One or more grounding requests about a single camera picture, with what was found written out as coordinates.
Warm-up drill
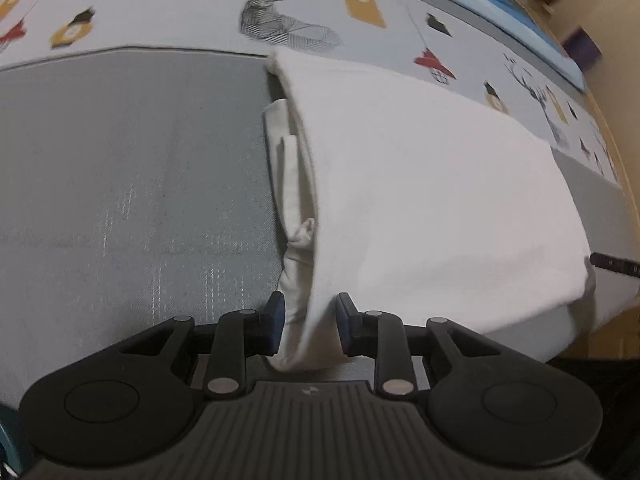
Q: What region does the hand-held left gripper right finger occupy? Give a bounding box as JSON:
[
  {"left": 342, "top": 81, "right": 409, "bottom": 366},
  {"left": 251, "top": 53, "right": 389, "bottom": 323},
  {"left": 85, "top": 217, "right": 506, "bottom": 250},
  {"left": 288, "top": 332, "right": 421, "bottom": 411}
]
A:
[{"left": 334, "top": 292, "right": 503, "bottom": 400}]

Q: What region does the deer printed bed sheet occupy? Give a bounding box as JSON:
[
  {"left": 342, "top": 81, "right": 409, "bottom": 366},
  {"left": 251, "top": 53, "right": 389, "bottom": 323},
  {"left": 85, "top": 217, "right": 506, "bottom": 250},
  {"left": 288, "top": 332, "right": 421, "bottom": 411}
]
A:
[{"left": 0, "top": 0, "right": 624, "bottom": 192}]

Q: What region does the teal cloth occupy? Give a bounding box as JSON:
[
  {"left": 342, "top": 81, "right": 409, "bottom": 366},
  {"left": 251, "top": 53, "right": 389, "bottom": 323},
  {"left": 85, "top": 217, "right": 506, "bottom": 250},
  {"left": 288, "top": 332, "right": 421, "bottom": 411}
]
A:
[{"left": 0, "top": 402, "right": 27, "bottom": 480}]

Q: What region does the white garment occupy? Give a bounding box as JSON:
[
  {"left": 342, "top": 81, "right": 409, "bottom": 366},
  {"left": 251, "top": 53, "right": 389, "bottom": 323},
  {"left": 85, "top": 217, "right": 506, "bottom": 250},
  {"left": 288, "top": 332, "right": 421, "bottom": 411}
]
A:
[{"left": 263, "top": 50, "right": 599, "bottom": 374}]

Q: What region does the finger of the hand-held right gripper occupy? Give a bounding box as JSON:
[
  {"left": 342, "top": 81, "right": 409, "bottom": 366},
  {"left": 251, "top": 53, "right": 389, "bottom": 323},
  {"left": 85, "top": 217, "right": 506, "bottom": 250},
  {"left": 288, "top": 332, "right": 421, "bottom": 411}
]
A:
[{"left": 589, "top": 253, "right": 640, "bottom": 280}]

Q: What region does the light blue cloth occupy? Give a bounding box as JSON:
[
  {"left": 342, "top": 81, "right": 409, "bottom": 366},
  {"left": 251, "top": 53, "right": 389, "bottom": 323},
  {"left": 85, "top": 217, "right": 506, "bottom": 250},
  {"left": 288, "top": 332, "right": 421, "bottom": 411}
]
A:
[{"left": 360, "top": 0, "right": 587, "bottom": 94}]

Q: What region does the purple box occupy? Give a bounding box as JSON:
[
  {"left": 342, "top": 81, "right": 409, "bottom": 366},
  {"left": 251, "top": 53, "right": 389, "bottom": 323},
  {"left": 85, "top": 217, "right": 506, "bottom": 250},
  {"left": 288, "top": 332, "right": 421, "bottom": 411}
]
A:
[{"left": 562, "top": 27, "right": 604, "bottom": 72}]

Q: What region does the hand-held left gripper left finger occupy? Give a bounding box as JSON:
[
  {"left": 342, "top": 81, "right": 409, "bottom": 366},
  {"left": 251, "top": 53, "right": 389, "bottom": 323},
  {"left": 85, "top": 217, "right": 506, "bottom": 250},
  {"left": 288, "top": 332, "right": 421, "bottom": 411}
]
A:
[{"left": 119, "top": 291, "right": 287, "bottom": 400}]

